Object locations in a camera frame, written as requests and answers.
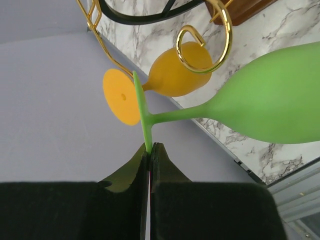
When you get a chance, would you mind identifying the green plastic wine glass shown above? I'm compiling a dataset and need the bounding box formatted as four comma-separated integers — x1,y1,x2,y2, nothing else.
133,42,320,153

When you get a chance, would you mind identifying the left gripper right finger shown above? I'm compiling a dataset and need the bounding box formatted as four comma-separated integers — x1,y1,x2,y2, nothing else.
150,143,287,240

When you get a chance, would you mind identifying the orange plastic wine glass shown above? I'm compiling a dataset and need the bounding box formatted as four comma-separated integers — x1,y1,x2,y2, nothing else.
102,41,212,126

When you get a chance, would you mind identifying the gold wire wine glass rack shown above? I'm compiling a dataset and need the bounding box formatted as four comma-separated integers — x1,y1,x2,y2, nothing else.
75,0,278,77

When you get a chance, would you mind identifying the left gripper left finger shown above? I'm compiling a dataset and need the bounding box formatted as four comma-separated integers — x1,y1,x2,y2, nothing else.
0,145,149,240

